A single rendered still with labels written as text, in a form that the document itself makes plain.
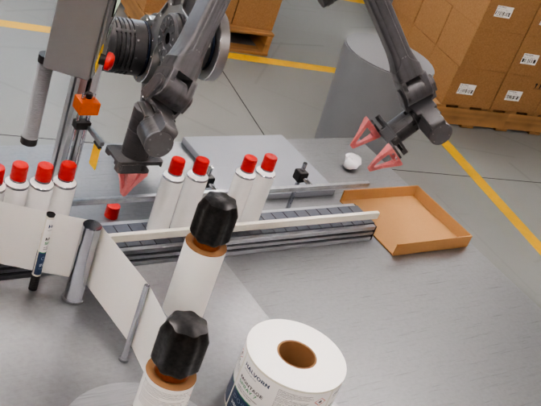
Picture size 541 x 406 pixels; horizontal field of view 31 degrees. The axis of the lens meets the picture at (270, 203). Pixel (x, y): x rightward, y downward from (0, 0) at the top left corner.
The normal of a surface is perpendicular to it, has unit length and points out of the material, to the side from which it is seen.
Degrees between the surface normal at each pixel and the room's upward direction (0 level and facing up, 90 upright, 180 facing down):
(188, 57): 63
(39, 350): 0
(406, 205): 0
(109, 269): 90
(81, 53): 90
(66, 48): 90
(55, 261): 90
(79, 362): 0
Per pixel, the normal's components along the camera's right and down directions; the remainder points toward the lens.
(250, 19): 0.36, 0.58
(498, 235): 0.31, -0.81
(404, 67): 0.22, 0.32
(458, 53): -0.87, -0.03
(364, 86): -0.48, 0.37
